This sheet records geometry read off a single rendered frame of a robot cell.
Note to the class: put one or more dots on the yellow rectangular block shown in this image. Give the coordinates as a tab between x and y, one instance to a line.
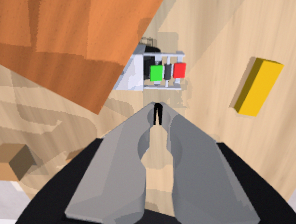
259	83

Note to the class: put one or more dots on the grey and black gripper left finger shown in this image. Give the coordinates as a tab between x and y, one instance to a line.
104	184

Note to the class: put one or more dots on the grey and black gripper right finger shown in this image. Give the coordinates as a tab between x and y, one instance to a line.
213	185

